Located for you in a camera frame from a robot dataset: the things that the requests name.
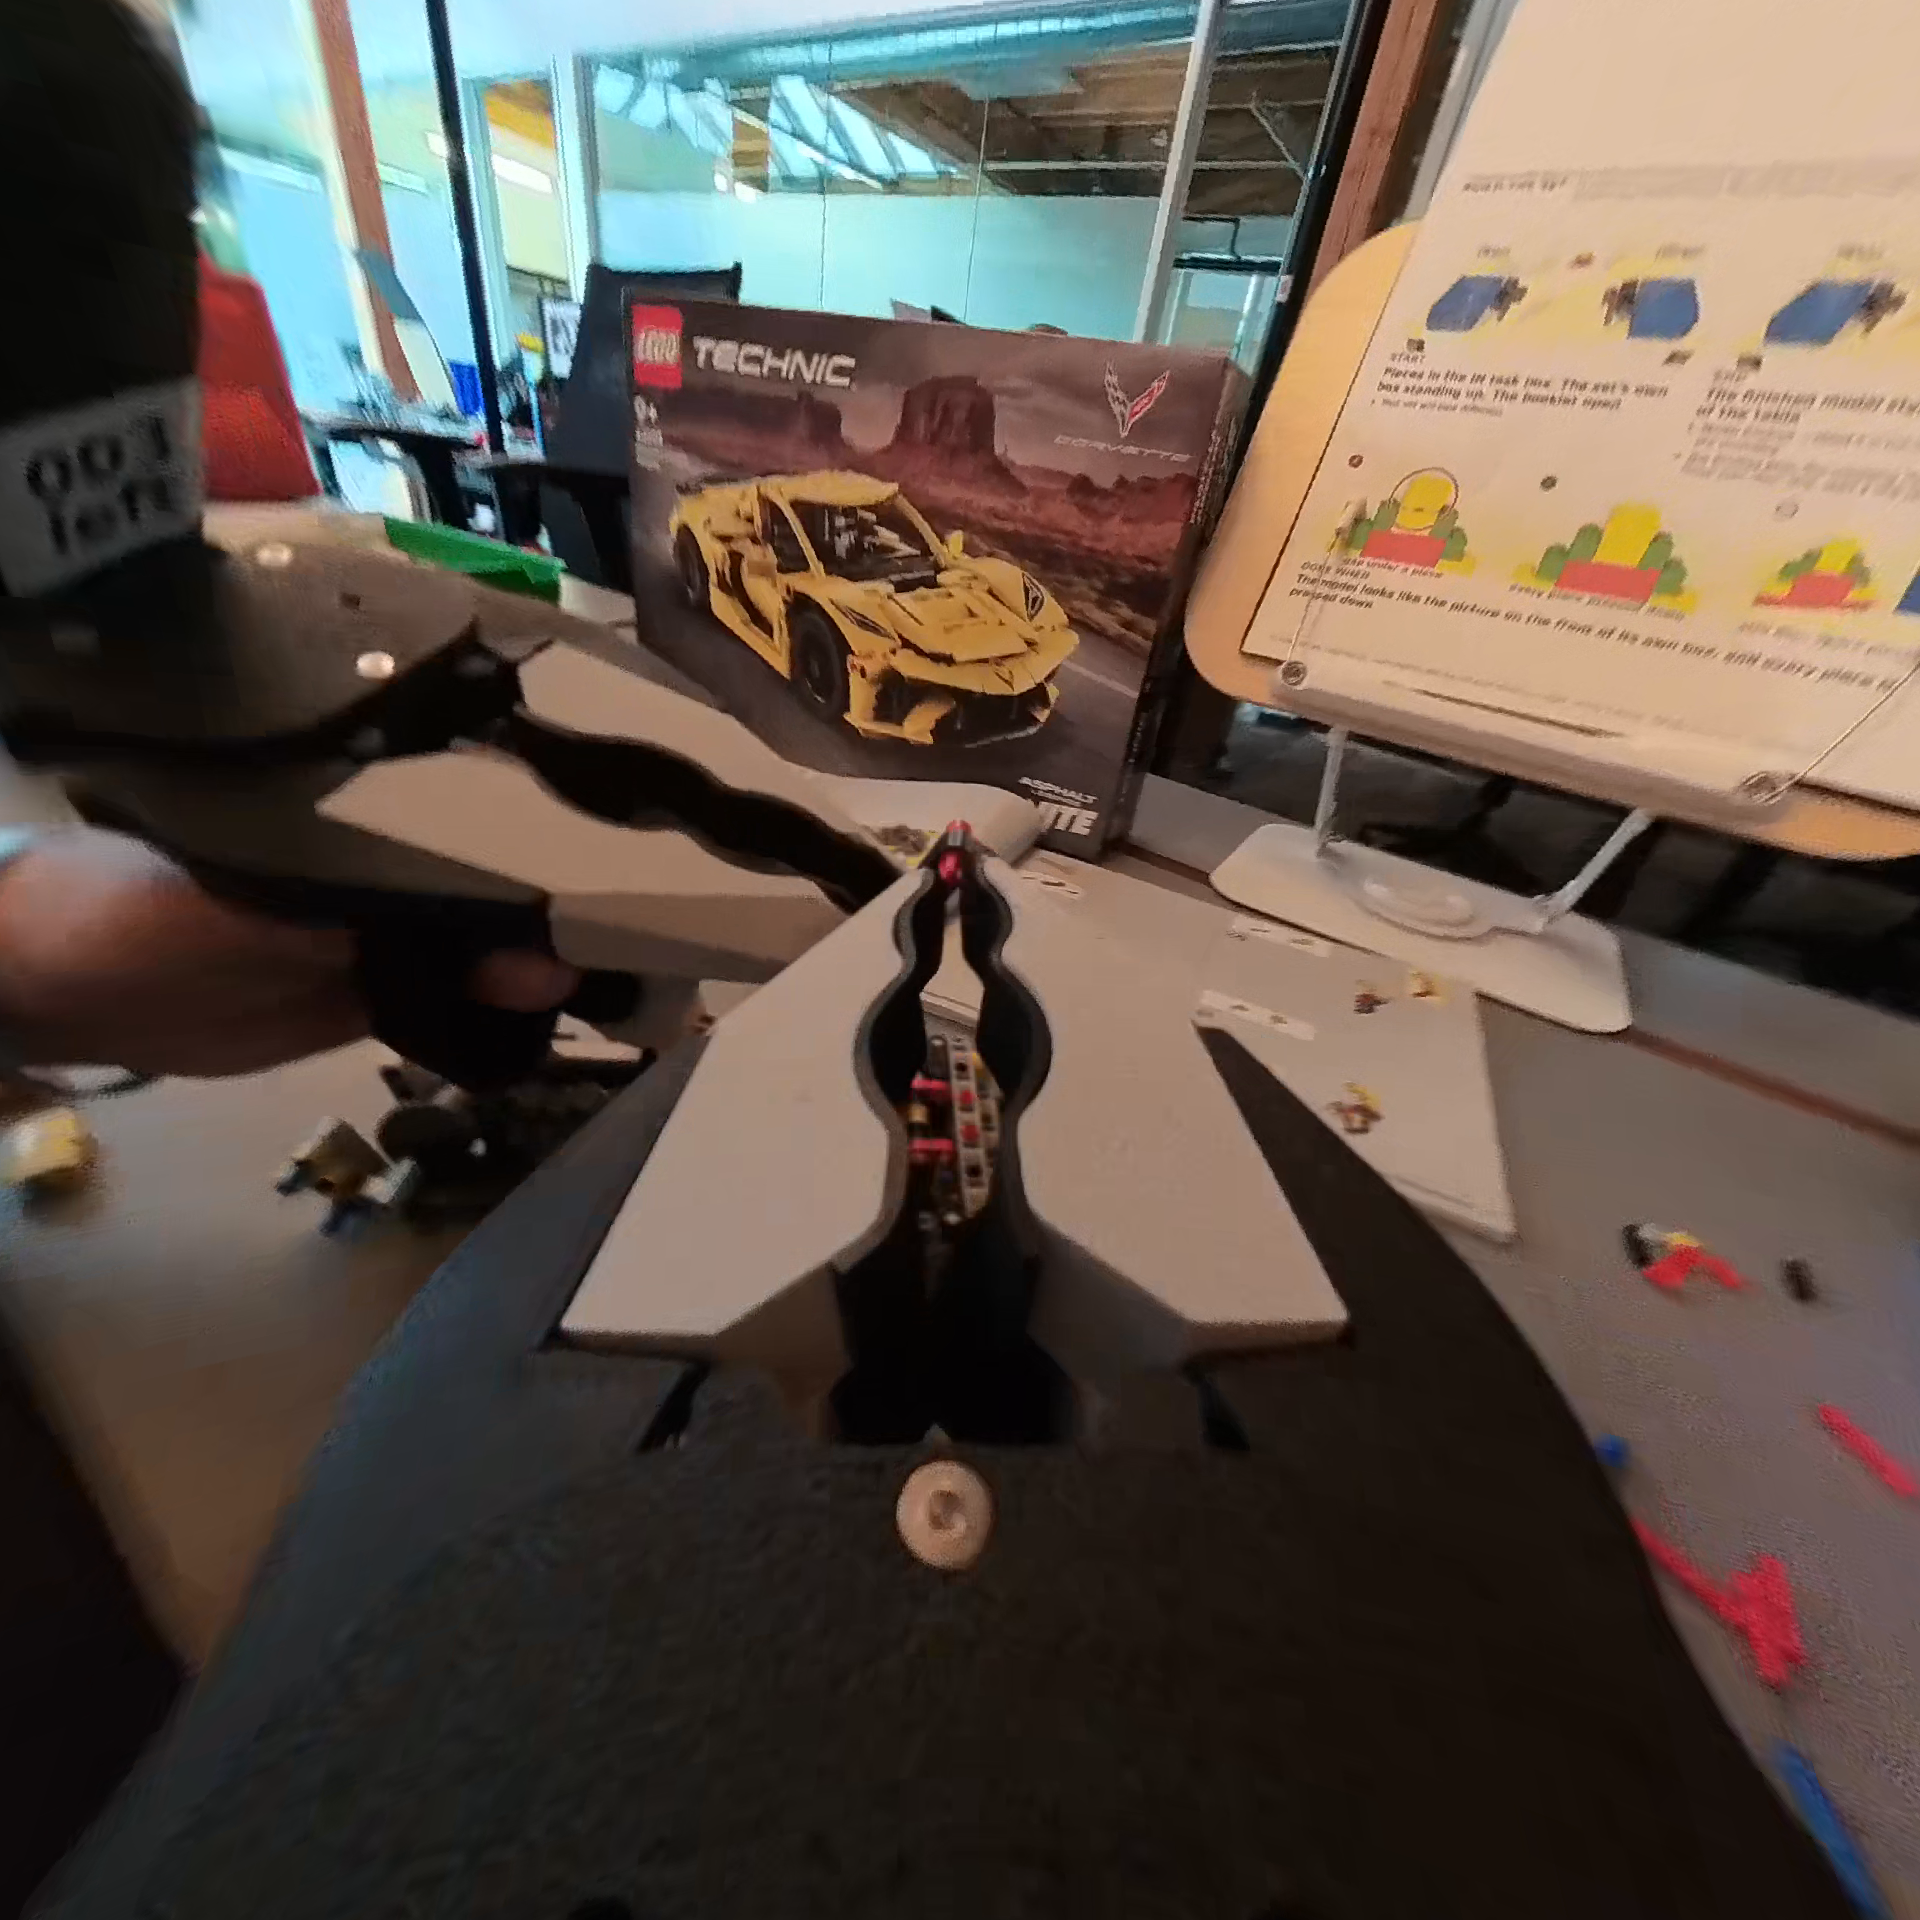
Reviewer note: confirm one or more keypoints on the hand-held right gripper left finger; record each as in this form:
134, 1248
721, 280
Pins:
721, 1186

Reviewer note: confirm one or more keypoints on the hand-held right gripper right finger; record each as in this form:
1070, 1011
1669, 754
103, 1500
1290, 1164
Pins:
1179, 1186

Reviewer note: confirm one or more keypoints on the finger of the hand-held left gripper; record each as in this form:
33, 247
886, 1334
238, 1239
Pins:
646, 902
661, 727

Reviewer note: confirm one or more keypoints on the lego car model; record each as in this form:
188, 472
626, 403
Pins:
962, 1126

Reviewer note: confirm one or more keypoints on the red lego pin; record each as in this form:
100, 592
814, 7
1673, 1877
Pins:
956, 836

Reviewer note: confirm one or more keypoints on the pile of red blue pins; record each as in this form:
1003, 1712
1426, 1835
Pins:
1747, 1613

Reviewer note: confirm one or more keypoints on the lego instruction booklet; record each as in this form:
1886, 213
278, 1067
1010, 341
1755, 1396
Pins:
1396, 1109

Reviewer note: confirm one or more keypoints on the lego set box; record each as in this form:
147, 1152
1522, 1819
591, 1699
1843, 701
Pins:
931, 452

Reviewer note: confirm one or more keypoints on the small cluster of lego connectors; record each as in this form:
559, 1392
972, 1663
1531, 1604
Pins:
1689, 1268

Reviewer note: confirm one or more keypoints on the person's left hand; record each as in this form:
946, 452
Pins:
150, 975

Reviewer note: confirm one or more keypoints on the red plastic container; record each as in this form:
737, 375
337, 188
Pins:
254, 406

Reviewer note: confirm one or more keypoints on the green plastic bin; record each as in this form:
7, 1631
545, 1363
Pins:
482, 557

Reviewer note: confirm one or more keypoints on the black office chair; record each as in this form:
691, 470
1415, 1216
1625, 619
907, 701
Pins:
630, 375

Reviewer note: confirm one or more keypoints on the black metal pole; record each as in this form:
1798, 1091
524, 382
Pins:
459, 195

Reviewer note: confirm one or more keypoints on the printed instruction sheet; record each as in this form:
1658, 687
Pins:
1652, 452

